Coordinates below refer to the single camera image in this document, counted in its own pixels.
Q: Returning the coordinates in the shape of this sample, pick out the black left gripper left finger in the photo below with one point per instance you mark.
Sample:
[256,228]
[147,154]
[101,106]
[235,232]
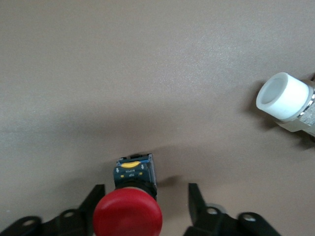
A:
[71,218]

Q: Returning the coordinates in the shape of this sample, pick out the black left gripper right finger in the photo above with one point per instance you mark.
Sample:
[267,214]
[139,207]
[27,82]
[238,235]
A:
[216,218]

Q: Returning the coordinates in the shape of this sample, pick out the red mushroom push button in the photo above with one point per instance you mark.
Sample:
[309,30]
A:
[130,196]

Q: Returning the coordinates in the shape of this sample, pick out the white cap pilot light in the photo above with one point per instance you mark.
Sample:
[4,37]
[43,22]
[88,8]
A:
[286,103]

